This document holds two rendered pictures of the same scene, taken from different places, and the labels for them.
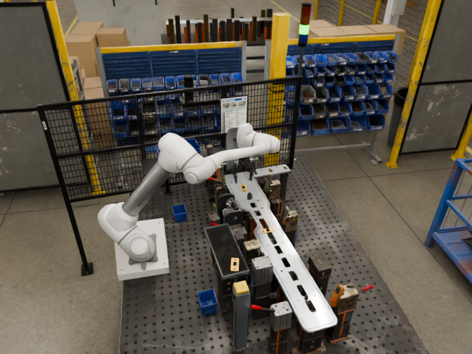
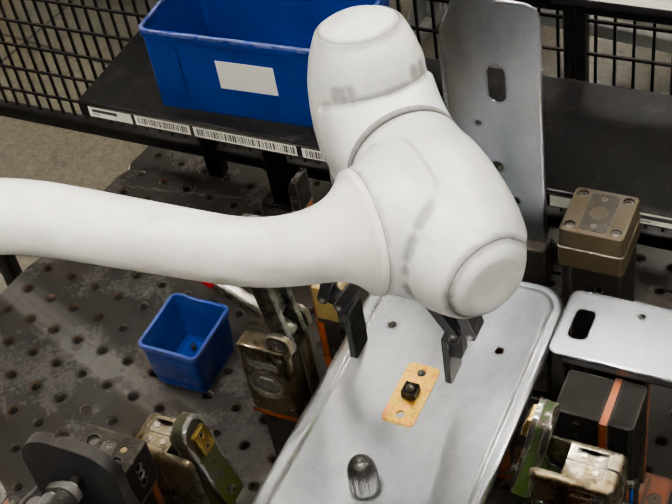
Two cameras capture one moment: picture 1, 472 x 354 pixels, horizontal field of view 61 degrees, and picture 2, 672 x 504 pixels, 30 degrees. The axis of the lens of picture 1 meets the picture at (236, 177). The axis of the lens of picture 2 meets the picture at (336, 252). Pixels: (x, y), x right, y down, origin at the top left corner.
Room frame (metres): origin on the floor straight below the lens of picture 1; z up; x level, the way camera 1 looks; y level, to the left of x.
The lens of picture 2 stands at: (1.68, -0.69, 2.08)
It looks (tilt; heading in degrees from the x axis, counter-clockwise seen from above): 44 degrees down; 50
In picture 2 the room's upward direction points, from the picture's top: 11 degrees counter-clockwise
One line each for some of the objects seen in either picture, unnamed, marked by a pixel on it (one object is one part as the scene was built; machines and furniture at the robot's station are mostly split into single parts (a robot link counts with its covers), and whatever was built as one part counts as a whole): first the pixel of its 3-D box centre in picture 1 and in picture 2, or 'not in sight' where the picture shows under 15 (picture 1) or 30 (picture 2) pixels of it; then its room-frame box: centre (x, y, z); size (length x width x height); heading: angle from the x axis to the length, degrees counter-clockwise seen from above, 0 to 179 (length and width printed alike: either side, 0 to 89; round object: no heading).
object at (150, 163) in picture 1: (201, 159); (393, 111); (2.62, 0.27, 1.02); 0.90 x 0.22 x 0.03; 108
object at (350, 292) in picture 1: (341, 313); not in sight; (1.32, -0.55, 0.88); 0.15 x 0.11 x 0.36; 108
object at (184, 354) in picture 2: (179, 213); (190, 345); (2.29, 0.42, 0.74); 0.11 x 0.10 x 0.09; 18
